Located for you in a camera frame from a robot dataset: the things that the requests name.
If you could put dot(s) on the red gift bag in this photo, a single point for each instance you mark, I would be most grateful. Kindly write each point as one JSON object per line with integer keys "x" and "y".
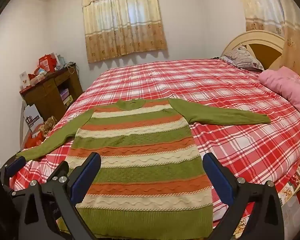
{"x": 46, "y": 62}

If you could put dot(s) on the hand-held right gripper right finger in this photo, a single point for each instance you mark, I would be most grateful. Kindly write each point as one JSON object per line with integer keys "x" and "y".
{"x": 218, "y": 180}

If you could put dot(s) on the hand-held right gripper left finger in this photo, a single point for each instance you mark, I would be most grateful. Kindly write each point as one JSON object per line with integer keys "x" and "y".
{"x": 86, "y": 176}

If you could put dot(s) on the pile of red gift boxes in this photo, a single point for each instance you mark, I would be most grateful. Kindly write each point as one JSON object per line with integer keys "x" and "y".
{"x": 36, "y": 76}

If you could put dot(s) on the green orange striped knit sweater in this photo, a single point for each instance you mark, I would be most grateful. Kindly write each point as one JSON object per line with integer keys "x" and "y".
{"x": 140, "y": 155}

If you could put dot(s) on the bed with red plaid sheet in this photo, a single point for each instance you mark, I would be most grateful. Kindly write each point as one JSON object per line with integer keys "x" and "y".
{"x": 215, "y": 92}

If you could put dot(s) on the stack of boxes in cabinet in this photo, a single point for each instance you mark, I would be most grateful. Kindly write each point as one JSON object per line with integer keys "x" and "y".
{"x": 66, "y": 97}

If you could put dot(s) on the white printed cardboard box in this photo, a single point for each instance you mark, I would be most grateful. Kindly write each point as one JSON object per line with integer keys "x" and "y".
{"x": 32, "y": 116}

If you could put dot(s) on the white greeting card box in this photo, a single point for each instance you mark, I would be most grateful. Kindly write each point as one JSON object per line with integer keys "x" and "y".
{"x": 25, "y": 80}

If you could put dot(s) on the pink pillow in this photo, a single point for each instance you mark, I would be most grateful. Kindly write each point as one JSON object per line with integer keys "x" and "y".
{"x": 285, "y": 85}

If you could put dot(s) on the beige patterned window curtain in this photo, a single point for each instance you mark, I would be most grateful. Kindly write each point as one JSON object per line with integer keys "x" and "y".
{"x": 125, "y": 30}

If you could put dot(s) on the pale blue paper bag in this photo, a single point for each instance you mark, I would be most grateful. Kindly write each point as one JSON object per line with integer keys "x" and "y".
{"x": 60, "y": 60}

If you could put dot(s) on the red plastic bag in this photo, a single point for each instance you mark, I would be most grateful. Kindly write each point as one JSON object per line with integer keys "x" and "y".
{"x": 33, "y": 140}

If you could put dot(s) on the grey patterned pillow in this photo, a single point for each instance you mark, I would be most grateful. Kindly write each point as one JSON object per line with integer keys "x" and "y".
{"x": 242, "y": 57}

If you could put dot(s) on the brown floral cloth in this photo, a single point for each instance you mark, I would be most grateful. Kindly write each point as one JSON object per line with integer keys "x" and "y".
{"x": 49, "y": 126}

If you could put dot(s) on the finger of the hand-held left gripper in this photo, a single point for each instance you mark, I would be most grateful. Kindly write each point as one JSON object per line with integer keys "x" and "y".
{"x": 15, "y": 166}

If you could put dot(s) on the long beige floral curtain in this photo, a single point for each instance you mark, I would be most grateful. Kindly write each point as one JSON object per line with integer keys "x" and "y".
{"x": 265, "y": 5}

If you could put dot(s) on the cream arched headboard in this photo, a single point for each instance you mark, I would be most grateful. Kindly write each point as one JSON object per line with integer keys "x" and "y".
{"x": 265, "y": 47}

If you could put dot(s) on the brown wooden desk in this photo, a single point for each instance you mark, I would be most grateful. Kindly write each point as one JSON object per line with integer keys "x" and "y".
{"x": 47, "y": 95}

